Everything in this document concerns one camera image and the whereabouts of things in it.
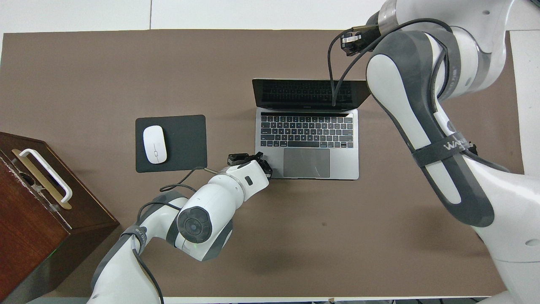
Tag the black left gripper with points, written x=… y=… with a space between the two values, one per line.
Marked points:
x=252 y=159

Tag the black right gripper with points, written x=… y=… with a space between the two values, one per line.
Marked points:
x=371 y=40

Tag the silver grey laptop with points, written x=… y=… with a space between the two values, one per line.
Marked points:
x=306 y=162

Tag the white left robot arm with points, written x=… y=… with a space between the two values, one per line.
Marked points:
x=211 y=198

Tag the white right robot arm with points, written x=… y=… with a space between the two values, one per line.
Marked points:
x=422 y=105

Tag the black mouse pad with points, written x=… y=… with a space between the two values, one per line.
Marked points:
x=185 y=143

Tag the brown table mat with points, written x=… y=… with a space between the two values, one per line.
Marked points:
x=270 y=236

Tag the white computer mouse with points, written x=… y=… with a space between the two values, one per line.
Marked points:
x=154 y=144

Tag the dark brown wooden box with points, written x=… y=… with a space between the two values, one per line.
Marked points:
x=33 y=228

